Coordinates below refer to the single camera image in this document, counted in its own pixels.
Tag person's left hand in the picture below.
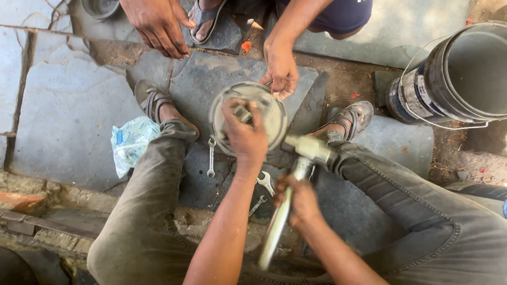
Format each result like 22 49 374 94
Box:
220 98 269 162

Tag person's right hand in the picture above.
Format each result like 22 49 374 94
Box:
273 175 325 232

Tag metal hammer with pale handle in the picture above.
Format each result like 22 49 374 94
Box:
258 135 336 271

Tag large silver open-end wrench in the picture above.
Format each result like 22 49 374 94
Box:
256 171 275 197

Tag small silver open-end wrench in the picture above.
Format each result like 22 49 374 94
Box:
248 195 268 217

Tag slim silver open-end wrench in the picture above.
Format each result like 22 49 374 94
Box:
206 138 217 179

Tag round grey metal drum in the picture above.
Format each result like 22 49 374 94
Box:
209 81 288 157

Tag person's right grey sandal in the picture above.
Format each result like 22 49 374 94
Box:
319 101 374 143

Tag person's grey sandal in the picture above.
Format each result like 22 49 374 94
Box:
134 79 176 125
319 101 374 143

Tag person's grey trousers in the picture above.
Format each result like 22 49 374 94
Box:
87 119 507 285

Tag crumpled clear plastic bag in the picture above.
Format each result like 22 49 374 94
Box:
110 116 161 179

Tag person's left grey sandal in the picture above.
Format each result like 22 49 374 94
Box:
134 79 176 125

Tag large dirty paint bucket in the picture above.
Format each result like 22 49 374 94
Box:
386 21 507 130

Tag small grey metal bowl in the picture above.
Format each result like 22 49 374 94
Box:
81 0 120 20

